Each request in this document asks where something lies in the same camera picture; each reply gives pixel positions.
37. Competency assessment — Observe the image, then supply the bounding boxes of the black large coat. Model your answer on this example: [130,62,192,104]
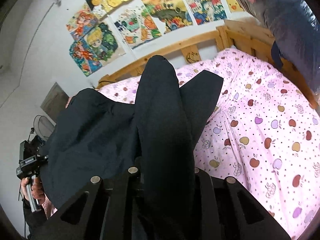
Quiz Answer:
[40,55,223,239]

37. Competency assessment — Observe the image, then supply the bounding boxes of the dark blue bagged clothes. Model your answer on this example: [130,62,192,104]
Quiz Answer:
[237,0,319,94]

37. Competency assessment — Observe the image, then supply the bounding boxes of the person's left hand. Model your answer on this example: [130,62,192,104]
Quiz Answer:
[21,177,46,205]

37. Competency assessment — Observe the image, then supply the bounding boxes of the standing fan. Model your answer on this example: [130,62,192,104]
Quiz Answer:
[28,114,55,142]

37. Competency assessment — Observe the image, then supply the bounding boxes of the orange-haired girl drawing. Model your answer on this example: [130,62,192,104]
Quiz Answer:
[69,38,102,77]

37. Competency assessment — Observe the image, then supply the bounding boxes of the blonde boy drawing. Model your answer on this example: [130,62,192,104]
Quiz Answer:
[84,22,126,66]

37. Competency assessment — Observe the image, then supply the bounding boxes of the mermaid drawing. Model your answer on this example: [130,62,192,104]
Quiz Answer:
[66,7,98,41]

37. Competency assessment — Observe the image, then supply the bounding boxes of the fruit and cup drawing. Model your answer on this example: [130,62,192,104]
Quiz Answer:
[111,0,164,49]

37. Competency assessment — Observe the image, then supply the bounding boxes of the landscape hill drawing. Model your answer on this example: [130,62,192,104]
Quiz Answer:
[141,0,193,34]

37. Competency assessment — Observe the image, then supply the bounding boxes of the city and waves drawing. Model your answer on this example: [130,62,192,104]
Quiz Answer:
[185,0,227,25]

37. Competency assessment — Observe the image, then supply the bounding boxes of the pink apple-print quilt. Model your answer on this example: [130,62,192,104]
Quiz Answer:
[41,47,320,240]

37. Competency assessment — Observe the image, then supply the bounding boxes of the wooden bed frame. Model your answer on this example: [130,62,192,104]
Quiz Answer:
[94,18,320,111]

